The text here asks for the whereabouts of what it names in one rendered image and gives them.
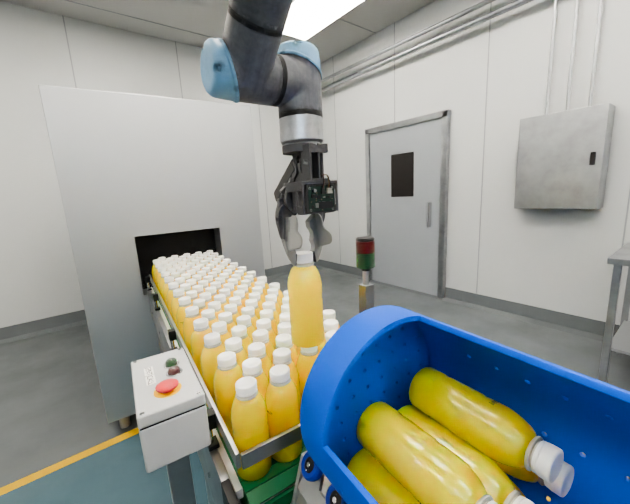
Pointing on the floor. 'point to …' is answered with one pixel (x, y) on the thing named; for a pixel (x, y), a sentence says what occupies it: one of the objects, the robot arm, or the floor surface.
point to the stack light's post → (366, 297)
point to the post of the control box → (181, 481)
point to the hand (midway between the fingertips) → (303, 256)
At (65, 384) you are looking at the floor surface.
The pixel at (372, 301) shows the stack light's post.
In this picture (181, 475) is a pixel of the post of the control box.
